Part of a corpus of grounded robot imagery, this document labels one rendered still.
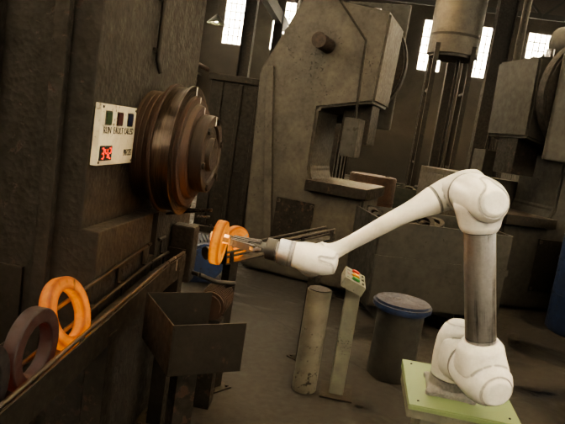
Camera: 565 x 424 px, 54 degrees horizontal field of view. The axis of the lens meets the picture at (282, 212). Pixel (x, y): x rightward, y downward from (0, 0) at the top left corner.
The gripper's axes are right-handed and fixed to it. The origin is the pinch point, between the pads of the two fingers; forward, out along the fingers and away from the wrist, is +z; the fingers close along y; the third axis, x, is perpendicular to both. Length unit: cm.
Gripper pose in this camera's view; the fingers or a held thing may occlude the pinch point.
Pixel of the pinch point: (220, 237)
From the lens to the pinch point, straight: 195.7
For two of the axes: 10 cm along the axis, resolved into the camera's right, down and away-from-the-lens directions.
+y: 1.2, -1.3, 9.8
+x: 2.0, -9.7, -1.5
